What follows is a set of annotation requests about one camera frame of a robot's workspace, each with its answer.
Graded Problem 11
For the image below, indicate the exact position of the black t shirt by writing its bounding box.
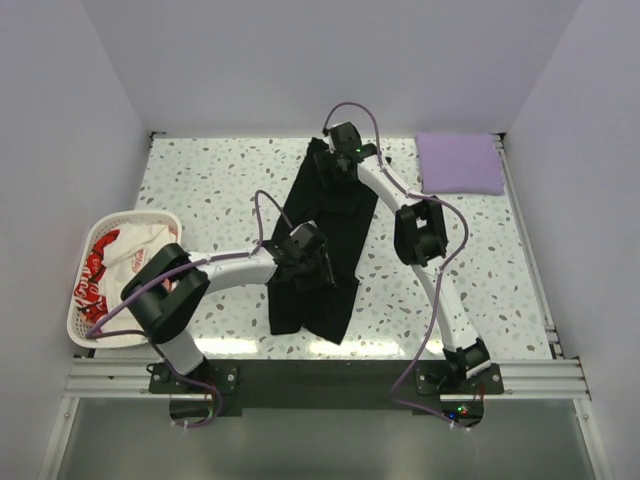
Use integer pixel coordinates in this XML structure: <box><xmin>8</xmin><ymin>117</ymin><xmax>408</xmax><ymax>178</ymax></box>
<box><xmin>267</xmin><ymin>137</ymin><xmax>394</xmax><ymax>346</ymax></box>

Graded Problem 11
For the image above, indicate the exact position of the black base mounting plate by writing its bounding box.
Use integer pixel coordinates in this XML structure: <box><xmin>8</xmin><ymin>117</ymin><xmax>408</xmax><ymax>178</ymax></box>
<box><xmin>146</xmin><ymin>359</ymin><xmax>505</xmax><ymax>427</ymax></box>

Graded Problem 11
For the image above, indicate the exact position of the aluminium frame rail front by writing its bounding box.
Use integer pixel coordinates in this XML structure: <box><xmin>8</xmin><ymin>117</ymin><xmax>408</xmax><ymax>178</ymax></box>
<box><xmin>63</xmin><ymin>358</ymin><xmax>590</xmax><ymax>400</ymax></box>

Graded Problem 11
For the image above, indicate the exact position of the white red printed t shirt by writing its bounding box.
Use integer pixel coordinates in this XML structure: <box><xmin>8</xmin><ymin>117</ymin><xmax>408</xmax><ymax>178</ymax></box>
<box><xmin>73</xmin><ymin>222</ymin><xmax>178</xmax><ymax>330</ymax></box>

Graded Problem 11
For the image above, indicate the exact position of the aluminium frame rail right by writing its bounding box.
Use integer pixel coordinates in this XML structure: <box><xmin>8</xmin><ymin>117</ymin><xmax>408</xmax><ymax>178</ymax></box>
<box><xmin>493</xmin><ymin>133</ymin><xmax>564</xmax><ymax>360</ymax></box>

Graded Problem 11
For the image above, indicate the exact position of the aluminium frame rail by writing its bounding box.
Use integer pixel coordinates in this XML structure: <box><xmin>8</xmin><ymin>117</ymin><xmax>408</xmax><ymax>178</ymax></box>
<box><xmin>63</xmin><ymin>358</ymin><xmax>590</xmax><ymax>400</ymax></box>
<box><xmin>493</xmin><ymin>133</ymin><xmax>564</xmax><ymax>360</ymax></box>

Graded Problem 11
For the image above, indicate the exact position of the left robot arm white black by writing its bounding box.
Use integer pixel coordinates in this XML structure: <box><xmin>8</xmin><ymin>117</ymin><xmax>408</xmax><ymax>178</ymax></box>
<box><xmin>121</xmin><ymin>222</ymin><xmax>335</xmax><ymax>393</ymax></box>

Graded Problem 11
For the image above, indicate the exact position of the folded purple t shirt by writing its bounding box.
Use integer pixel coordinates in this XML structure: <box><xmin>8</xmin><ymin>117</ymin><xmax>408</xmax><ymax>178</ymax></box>
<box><xmin>415</xmin><ymin>133</ymin><xmax>504</xmax><ymax>196</ymax></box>

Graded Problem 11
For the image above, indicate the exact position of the white plastic laundry basket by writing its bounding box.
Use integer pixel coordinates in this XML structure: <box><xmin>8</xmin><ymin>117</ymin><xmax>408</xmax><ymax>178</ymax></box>
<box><xmin>67</xmin><ymin>210</ymin><xmax>182</xmax><ymax>349</ymax></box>

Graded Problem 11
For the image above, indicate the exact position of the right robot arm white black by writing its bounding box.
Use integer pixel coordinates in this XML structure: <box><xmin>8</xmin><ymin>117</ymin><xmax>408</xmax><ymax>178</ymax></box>
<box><xmin>315</xmin><ymin>122</ymin><xmax>491</xmax><ymax>393</ymax></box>

